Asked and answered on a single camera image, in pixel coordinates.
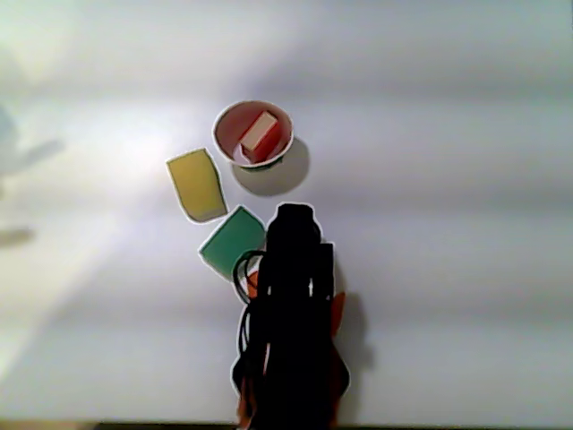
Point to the red and white sponge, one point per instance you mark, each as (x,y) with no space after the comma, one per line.
(260,136)

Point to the orange tape strip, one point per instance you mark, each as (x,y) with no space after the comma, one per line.
(254,284)
(339,313)

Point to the green sponge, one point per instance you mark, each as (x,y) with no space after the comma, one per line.
(233,242)

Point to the yellow and white sponge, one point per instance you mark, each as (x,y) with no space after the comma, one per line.
(197,186)

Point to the paper cup with green tape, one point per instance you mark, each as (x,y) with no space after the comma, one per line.
(228,134)

